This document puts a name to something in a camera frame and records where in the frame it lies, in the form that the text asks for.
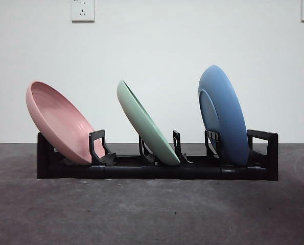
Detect green round plate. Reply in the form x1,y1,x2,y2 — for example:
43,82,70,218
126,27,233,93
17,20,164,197
116,79,181,165

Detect blue round plate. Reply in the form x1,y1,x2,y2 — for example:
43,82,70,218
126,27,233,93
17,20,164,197
198,65,249,166

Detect pink round plate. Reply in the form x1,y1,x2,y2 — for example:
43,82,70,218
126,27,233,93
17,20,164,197
26,81,95,165

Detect black plastic plate rack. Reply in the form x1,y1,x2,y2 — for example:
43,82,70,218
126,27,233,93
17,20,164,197
36,129,279,182

